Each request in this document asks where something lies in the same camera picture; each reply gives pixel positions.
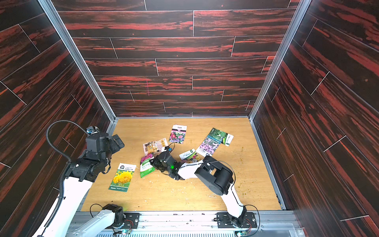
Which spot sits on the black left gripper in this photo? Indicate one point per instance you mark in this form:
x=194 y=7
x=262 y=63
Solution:
x=111 y=142

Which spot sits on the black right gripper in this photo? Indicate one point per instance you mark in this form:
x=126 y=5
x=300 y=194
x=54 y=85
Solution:
x=161 y=160

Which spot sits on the cartoon shop seed packet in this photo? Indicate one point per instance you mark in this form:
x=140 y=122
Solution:
x=155 y=146

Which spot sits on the magenta flower green seed packet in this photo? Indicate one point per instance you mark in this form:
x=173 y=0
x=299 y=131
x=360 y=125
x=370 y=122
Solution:
x=145 y=166

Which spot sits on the mixed ranunculus seed packet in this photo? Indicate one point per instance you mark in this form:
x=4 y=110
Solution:
x=190 y=156

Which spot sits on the yellow marigold seed packet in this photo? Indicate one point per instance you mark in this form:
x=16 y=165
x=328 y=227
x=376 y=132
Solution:
x=122 y=178

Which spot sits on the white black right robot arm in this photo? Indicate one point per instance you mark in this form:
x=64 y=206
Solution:
x=216 y=176

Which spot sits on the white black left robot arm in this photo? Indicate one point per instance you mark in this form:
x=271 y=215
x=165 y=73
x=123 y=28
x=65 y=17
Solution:
x=76 y=181

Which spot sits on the aster flower seed packet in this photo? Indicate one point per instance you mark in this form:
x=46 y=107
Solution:
x=177 y=134

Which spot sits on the pink cosmos seed packet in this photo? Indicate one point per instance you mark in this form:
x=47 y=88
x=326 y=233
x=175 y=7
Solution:
x=208 y=146

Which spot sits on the green gourd seed packet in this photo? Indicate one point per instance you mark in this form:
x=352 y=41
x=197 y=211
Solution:
x=220 y=137

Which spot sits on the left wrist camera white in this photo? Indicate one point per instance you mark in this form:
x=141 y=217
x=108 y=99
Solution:
x=92 y=130

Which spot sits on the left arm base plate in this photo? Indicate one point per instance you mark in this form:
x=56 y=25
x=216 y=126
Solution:
x=127 y=220

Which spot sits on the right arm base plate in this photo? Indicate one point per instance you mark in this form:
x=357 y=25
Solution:
x=225 y=220

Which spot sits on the aluminium front rail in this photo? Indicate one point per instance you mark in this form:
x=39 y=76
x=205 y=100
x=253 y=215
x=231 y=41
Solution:
x=270 y=223

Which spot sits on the aluminium corner post left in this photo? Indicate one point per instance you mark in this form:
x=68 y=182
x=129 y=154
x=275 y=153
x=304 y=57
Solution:
x=70 y=45

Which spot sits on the aluminium corner post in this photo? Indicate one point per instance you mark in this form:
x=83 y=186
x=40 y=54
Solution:
x=288 y=37
x=70 y=45

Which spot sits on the aluminium corner post right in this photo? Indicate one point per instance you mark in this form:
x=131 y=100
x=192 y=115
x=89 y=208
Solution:
x=288 y=37

